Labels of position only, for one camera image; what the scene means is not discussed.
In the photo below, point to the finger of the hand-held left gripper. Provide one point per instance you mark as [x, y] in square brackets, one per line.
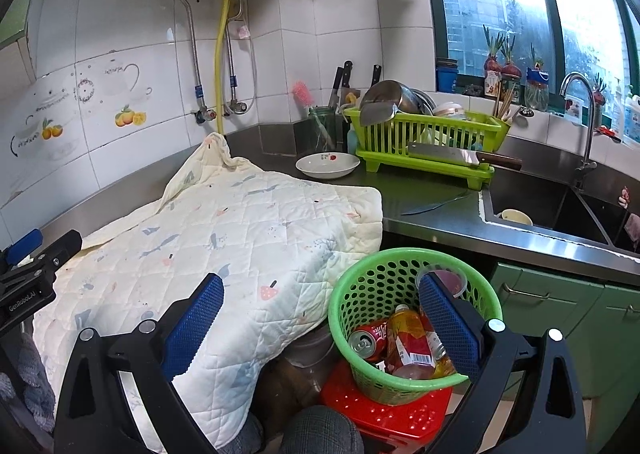
[22, 241]
[60, 249]

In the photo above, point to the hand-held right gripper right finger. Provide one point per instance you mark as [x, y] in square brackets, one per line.
[450, 329]

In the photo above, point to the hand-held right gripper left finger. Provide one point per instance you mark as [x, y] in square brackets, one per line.
[195, 329]

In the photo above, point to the orange drink bottle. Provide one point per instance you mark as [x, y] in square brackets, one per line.
[407, 339]

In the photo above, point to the red plastic cup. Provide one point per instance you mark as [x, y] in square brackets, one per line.
[450, 281]

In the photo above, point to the red soda can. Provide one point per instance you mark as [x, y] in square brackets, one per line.
[367, 339]

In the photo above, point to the green plastic basket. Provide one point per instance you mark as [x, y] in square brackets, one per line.
[360, 294]

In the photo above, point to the grey knit cloth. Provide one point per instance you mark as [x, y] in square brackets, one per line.
[25, 384]

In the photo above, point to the cream quilted blanket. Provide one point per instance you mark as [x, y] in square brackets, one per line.
[225, 244]

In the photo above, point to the red plastic stool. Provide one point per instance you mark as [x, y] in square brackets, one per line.
[380, 419]

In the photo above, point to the clear plastic tub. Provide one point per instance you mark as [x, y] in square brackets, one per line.
[310, 349]

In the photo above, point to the slim kitchen knife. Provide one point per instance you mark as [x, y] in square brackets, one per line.
[430, 206]

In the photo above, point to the green cabinet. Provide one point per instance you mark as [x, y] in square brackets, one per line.
[575, 324]

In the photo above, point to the white cup in sink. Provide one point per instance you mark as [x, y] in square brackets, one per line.
[515, 217]

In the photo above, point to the steel sink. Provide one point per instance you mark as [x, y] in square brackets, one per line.
[550, 209]

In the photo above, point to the person's leg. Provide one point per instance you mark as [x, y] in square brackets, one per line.
[320, 434]

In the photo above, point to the green dish rack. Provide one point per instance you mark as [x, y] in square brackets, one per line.
[425, 162]

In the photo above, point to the white shallow bowl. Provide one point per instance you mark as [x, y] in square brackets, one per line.
[327, 165]

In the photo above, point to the bundle of chopsticks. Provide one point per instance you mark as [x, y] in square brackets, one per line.
[505, 104]

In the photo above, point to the green glass jar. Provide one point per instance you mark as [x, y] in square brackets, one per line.
[322, 129]

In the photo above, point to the steel pot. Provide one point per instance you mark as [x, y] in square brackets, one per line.
[387, 99]

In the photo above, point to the steel faucet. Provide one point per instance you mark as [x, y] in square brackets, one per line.
[587, 134]

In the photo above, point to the blue plastic container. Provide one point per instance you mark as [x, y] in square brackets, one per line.
[446, 77]

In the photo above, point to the jar with sprouting bulb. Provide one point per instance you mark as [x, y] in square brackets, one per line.
[492, 72]
[511, 77]
[537, 89]

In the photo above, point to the pink bottle brush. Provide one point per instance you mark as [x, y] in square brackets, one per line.
[302, 93]

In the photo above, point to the white plastic bottle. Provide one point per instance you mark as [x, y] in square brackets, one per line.
[630, 117]

